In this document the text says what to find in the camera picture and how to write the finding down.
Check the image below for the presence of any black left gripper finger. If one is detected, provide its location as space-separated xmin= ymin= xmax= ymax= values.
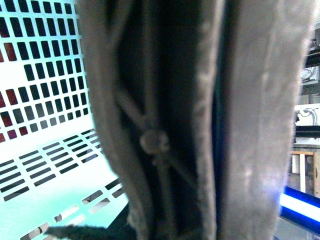
xmin=44 ymin=225 xmax=133 ymax=240

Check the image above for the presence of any light blue plastic basket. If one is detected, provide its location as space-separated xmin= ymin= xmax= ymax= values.
xmin=0 ymin=0 xmax=128 ymax=240

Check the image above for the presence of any brown basket handle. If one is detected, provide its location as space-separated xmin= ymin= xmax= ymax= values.
xmin=77 ymin=0 xmax=320 ymax=240

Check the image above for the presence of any blue white striped pole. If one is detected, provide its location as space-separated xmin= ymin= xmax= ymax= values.
xmin=279 ymin=186 xmax=320 ymax=232

